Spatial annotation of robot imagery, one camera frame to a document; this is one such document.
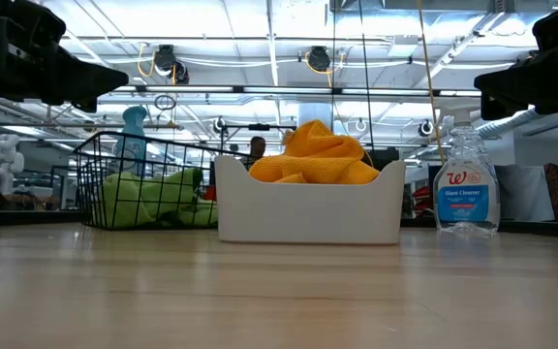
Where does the yellow hanging cable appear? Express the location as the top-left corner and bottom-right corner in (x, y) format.
(417, 0), (448, 164)

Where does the black stand bar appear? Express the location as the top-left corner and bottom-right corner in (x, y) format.
(219, 123), (298, 152)

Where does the red object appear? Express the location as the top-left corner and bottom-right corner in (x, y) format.
(412, 186), (434, 217)

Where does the white plastic bin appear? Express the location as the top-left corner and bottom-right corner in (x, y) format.
(213, 154), (407, 246)

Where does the gray fabric cover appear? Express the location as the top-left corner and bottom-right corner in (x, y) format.
(494, 164), (556, 222)

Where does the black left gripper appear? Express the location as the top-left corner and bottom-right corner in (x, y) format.
(0, 0), (130, 113)

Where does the person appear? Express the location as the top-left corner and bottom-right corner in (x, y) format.
(239, 135), (268, 169)

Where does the orange microfiber towel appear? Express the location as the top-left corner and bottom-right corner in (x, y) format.
(248, 153), (382, 186)
(281, 119), (366, 169)

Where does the silver ventilation duct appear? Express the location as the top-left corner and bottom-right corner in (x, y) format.
(475, 109), (542, 141)

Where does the long ceiling light rail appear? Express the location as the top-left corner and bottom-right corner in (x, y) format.
(97, 84), (483, 98)

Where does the clear glass cleaner spray bottle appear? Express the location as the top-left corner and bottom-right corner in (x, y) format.
(432, 98), (502, 238)

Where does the black monitor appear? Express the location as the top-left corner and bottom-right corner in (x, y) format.
(363, 147), (400, 171)

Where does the white robot figure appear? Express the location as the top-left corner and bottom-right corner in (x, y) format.
(0, 134), (26, 196)

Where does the black hanging cable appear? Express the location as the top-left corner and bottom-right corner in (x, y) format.
(358, 0), (376, 156)

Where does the black wire basket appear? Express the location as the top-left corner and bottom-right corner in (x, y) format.
(73, 130), (256, 232)

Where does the blue capped bottle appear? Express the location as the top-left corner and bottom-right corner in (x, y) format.
(112, 105), (149, 176)

